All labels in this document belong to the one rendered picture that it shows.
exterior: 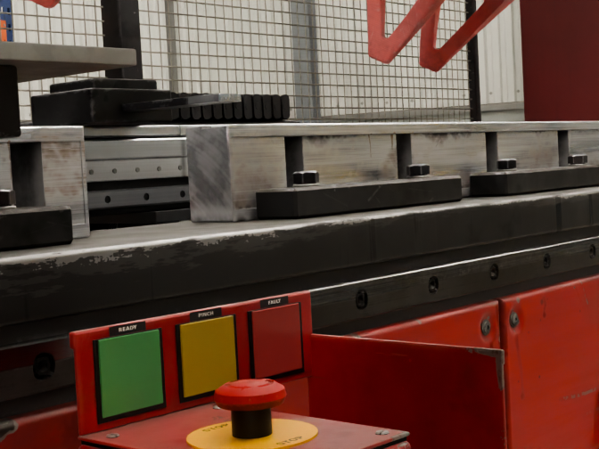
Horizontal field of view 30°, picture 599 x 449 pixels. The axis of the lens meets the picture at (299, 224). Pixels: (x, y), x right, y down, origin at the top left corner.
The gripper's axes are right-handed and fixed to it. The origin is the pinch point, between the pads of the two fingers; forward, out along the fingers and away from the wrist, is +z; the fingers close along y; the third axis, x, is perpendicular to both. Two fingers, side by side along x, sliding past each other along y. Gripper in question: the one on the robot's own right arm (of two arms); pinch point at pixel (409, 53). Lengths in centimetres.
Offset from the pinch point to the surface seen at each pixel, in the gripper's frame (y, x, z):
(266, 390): 18.3, 6.4, 18.0
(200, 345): 11.3, -1.4, 20.7
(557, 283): -64, 6, 23
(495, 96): -717, -186, 56
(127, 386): 16.8, -2.2, 22.8
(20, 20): -531, -457, 120
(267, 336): 5.5, 0.4, 20.2
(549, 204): -61, 1, 14
